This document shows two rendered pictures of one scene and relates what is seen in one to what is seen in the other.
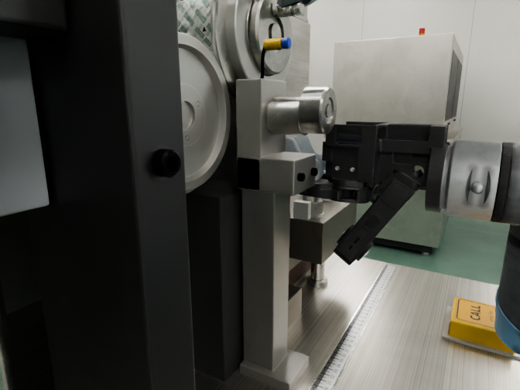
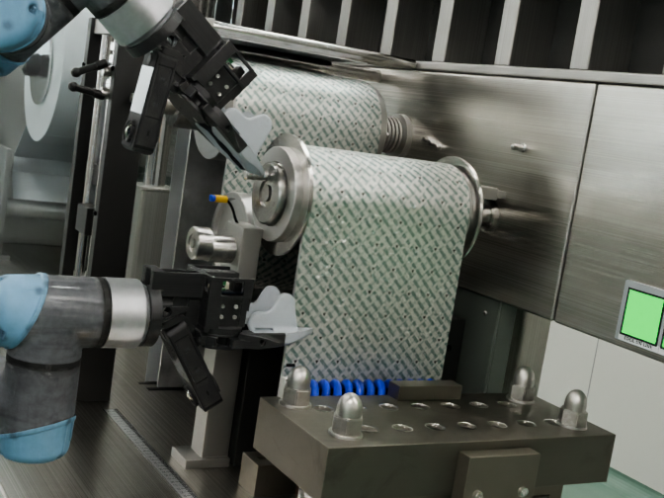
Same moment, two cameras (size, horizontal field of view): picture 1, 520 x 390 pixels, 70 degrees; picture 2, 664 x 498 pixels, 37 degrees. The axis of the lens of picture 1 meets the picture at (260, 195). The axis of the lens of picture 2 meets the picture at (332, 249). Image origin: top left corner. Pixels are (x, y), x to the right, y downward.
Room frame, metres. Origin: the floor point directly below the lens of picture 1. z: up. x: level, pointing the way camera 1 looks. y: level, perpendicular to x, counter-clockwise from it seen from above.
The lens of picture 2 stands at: (1.04, -1.01, 1.36)
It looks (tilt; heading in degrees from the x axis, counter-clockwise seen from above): 8 degrees down; 119
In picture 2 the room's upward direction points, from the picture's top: 9 degrees clockwise
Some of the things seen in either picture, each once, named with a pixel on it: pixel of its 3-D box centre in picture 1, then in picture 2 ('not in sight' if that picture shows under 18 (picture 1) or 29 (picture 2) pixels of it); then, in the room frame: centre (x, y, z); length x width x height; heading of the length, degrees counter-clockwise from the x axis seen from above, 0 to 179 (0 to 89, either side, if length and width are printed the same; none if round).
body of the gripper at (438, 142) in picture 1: (383, 164); (193, 308); (0.39, -0.13, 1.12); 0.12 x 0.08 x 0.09; 60
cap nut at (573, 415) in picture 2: not in sight; (574, 407); (0.76, 0.16, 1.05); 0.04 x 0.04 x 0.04
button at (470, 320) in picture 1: (481, 322); not in sight; (0.42, -0.28, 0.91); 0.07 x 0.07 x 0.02; 60
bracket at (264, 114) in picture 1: (278, 239); (213, 344); (0.35, -0.02, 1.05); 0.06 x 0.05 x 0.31; 60
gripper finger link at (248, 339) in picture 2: not in sight; (246, 337); (0.44, -0.09, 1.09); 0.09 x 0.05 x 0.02; 59
